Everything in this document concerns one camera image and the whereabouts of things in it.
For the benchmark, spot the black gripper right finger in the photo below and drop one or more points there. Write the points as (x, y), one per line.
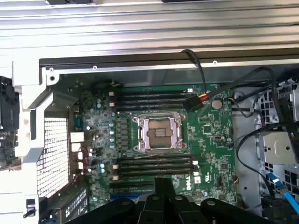
(180, 210)

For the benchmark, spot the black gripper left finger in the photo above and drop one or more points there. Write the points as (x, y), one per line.
(151, 210)

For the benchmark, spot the black expansion slot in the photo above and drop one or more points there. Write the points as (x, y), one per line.
(130, 186)

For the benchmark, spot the silver coin cell battery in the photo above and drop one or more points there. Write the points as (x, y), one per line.
(216, 104)

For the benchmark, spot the silver power supply unit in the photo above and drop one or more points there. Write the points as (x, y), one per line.
(70, 205)

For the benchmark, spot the open grey PC case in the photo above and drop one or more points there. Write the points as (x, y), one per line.
(140, 77)

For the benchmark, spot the black graphics card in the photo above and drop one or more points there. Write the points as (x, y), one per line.
(9, 105)

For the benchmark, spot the silver metal disk bay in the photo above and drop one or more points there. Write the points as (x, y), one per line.
(278, 144)

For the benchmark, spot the green Dell motherboard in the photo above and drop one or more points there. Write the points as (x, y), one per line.
(210, 140)

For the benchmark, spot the metal CPU socket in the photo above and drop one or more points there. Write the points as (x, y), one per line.
(160, 131)

